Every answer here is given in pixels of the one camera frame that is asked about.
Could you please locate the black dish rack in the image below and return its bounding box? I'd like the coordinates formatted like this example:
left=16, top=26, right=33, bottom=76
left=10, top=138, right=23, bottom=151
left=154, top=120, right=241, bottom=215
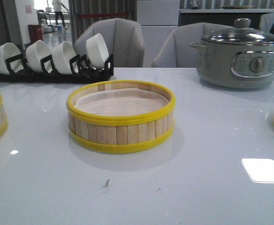
left=0, top=54, right=114, bottom=84

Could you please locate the white bowl right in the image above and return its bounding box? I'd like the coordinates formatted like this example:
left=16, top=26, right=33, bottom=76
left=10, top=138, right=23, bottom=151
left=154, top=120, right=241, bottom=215
left=86, top=33, right=109, bottom=68

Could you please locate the white bowl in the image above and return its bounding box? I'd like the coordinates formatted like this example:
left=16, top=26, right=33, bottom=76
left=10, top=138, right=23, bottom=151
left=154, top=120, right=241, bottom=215
left=26, top=40, right=51, bottom=73
left=52, top=41, right=78, bottom=75
left=0, top=43, right=21, bottom=75
left=86, top=33, right=109, bottom=68

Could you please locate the grey chair left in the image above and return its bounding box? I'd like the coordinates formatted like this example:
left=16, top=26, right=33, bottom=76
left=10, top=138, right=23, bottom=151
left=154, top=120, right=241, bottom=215
left=74, top=18, right=144, bottom=68

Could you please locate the green electric cooking pot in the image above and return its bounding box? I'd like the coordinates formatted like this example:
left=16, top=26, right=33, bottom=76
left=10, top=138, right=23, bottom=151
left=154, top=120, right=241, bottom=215
left=190, top=40, right=274, bottom=89

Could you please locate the dark counter cabinet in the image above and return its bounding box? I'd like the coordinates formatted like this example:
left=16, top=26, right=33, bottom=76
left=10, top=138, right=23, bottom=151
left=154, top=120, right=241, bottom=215
left=178, top=9, right=274, bottom=29

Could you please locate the red cylinder bin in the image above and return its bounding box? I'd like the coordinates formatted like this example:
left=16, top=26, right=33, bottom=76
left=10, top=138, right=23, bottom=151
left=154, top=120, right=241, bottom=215
left=28, top=24, right=43, bottom=44

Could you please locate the glass pot lid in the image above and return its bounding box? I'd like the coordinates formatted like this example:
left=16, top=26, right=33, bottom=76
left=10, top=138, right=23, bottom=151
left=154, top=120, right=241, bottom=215
left=201, top=18, right=274, bottom=45

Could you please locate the person in background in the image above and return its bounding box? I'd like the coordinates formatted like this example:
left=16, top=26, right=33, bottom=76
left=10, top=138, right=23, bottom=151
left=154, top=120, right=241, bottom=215
left=52, top=0, right=69, bottom=29

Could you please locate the white bowl far left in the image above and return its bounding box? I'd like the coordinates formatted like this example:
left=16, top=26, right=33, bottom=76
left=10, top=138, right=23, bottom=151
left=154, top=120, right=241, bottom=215
left=0, top=43, right=21, bottom=75

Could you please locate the grey chair far right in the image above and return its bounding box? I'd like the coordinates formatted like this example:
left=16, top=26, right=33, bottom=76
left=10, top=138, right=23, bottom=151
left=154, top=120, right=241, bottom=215
left=259, top=13, right=274, bottom=32

